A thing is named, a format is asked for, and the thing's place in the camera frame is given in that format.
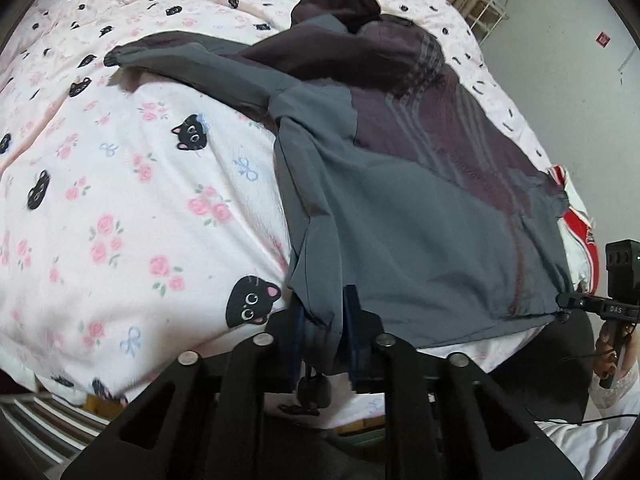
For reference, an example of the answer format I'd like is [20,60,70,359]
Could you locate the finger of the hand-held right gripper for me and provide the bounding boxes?
[556,292,603,313]

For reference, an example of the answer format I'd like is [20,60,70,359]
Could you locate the person's dark pants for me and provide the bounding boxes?
[492,322,598,423]

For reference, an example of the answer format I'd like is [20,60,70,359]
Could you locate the grey and purple hooded jacket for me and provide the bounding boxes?
[104,0,573,411]

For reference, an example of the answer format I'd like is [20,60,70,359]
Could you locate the red and white garment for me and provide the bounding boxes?
[545,164,601,296]

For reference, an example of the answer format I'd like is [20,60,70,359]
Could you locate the person's right forearm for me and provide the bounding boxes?
[587,360,640,411]

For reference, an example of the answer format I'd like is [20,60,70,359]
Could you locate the person's white garment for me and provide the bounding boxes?
[535,407,640,480]

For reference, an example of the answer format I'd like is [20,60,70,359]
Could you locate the grey striped mat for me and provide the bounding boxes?
[0,390,108,466]

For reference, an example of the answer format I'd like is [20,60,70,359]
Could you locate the white wire rack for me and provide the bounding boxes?
[467,0,508,43]

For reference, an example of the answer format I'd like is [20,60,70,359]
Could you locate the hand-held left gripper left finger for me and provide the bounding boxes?
[60,309,307,480]

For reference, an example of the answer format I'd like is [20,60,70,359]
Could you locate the person's right hand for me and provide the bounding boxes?
[594,319,640,379]

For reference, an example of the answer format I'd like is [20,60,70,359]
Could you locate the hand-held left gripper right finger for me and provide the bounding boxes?
[342,285,581,480]

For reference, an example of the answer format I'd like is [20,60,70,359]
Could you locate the pink cat print blanket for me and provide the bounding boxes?
[0,0,596,431]

